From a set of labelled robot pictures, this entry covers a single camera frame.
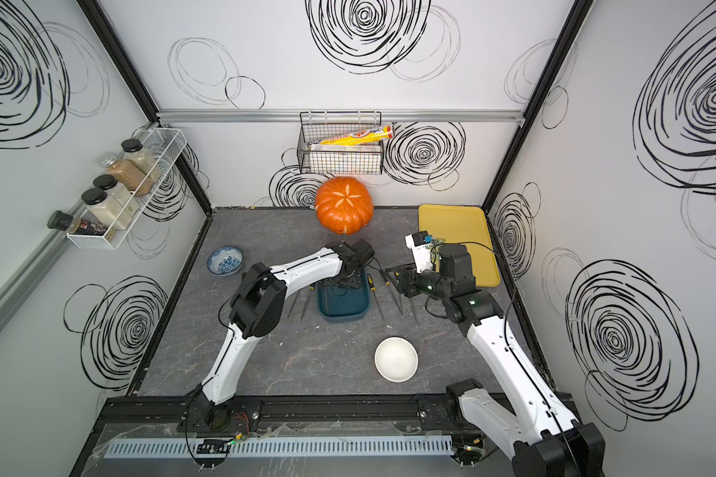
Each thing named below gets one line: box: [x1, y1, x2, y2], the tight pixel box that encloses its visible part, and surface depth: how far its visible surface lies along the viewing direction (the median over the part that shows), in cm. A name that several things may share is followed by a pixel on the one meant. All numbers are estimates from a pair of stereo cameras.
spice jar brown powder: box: [101, 153, 155, 196], surface depth 75 cm
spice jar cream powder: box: [81, 187, 141, 231], surface depth 67 cm
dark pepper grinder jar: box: [46, 210, 82, 234], surface depth 62 cm
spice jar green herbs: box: [121, 138, 162, 182], surface depth 77 cm
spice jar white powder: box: [93, 173, 137, 197], surface depth 69 cm
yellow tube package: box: [309, 124, 395, 147], surface depth 88 cm
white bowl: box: [373, 335, 419, 383], surface depth 82 cm
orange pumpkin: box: [314, 176, 375, 236], surface depth 107 cm
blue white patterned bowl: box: [206, 245, 244, 277], surface depth 104 cm
